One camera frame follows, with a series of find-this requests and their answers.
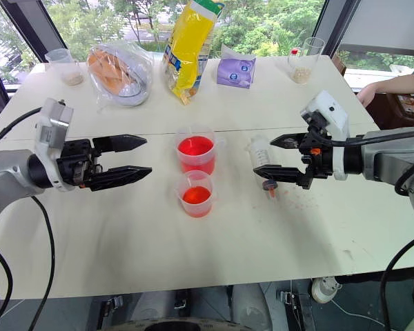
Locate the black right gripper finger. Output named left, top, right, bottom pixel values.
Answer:
left=253, top=165, right=308, bottom=184
left=269, top=133, right=310, bottom=150

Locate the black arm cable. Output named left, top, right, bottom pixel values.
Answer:
left=0, top=106, right=56, bottom=331
left=310, top=130, right=414, bottom=331

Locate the large cup red liquid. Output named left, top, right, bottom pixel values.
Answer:
left=176, top=126, right=226, bottom=175

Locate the bystander hand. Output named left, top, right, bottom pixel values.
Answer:
left=356, top=83, right=379, bottom=108

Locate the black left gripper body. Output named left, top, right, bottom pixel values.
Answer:
left=56, top=138, right=103, bottom=189

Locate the clear plastic syringe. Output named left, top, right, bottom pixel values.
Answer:
left=245, top=134, right=279, bottom=199

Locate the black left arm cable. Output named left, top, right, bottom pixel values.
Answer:
left=0, top=106, right=56, bottom=331

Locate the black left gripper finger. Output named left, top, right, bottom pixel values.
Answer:
left=92, top=134, right=148, bottom=154
left=88, top=165, right=153, bottom=192

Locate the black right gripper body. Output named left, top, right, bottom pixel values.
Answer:
left=299, top=112, right=334, bottom=190

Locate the bagged bread in clear plastic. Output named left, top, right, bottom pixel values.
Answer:
left=86, top=39, right=155, bottom=113

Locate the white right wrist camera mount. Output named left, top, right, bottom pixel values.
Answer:
left=299, top=90, right=351, bottom=181

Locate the purple tissue pack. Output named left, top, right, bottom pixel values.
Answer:
left=216, top=43, right=257, bottom=90

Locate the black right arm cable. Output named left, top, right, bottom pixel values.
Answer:
left=310, top=130, right=414, bottom=331

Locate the yellow snack bag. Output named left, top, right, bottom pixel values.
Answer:
left=161, top=0, right=226, bottom=106

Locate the tall clear glass with grains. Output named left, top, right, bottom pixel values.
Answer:
left=288, top=37, right=326, bottom=85

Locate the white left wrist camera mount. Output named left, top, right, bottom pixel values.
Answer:
left=33, top=97, right=75, bottom=192

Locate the small clear measuring cup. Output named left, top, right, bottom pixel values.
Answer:
left=44, top=48, right=85, bottom=87

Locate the small cup red liquid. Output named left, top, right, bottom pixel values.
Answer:
left=174, top=170, right=215, bottom=219

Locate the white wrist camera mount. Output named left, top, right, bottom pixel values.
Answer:
left=299, top=90, right=351, bottom=181
left=33, top=97, right=75, bottom=192

